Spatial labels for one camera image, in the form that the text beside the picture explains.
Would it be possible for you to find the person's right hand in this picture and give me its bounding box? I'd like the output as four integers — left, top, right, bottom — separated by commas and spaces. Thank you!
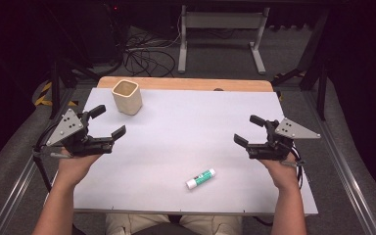
258, 152, 303, 191

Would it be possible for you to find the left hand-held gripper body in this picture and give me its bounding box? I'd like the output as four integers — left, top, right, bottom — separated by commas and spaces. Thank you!
45, 108, 116, 158

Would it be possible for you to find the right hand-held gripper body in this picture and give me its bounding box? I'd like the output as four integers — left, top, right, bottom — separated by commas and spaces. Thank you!
245, 117, 322, 162

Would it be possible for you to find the person's left hand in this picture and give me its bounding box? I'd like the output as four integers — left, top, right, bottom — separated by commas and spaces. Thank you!
57, 148, 102, 190

